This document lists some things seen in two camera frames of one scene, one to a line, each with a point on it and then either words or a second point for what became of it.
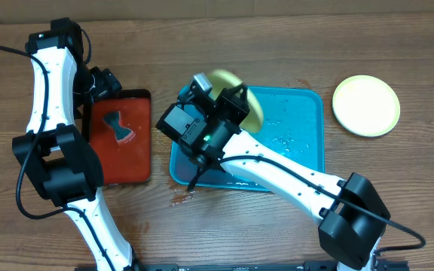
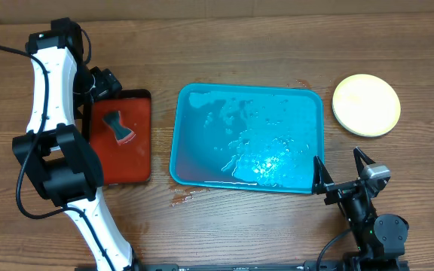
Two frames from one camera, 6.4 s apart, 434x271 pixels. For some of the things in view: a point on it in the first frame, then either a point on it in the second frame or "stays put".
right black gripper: [229, 96] -> [322, 182]
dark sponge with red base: [122, 134] stays put
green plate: [222, 79] -> [366, 105]
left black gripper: [108, 84] stays put
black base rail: [307, 266] stays put
